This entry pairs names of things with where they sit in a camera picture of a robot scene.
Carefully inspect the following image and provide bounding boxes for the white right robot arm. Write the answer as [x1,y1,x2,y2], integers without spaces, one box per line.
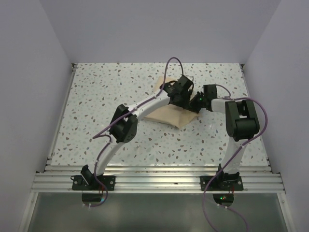
[189,84,261,190]

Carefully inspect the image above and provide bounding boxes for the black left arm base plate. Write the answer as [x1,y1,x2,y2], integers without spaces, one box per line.
[70,175,116,191]

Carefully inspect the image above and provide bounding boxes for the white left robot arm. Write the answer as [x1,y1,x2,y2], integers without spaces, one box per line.
[81,75,194,190]

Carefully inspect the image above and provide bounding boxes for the beige cloth mat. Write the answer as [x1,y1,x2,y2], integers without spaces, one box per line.
[143,76,202,129]

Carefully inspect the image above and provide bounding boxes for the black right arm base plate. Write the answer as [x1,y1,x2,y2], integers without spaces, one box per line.
[199,175,244,191]

